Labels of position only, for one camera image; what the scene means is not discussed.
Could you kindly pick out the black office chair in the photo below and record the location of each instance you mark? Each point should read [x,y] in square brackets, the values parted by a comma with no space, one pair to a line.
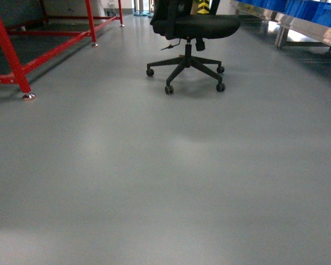
[173,20]

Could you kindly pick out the steel shelf rack with bins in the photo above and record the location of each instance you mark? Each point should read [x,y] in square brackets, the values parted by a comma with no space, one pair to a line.
[320,35]

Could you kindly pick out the red metal frame table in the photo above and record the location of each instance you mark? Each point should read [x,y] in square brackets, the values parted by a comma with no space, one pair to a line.
[20,71]

